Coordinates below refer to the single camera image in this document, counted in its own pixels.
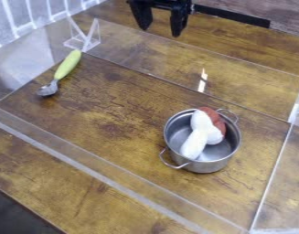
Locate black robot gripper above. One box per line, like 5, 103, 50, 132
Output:
126, 0, 192, 37

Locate white plush mushroom red cap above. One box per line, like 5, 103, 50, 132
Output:
179, 107, 225, 160

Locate silver metal pot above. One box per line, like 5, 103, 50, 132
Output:
158, 109, 241, 174

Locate black strip on table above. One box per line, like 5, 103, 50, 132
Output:
192, 4, 271, 28

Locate clear acrylic triangular stand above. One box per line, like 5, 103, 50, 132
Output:
64, 17, 101, 52

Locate yellow-green handled metal spoon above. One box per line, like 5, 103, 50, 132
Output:
36, 49, 81, 97

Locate clear acrylic enclosure wall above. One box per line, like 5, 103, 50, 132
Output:
0, 109, 299, 234

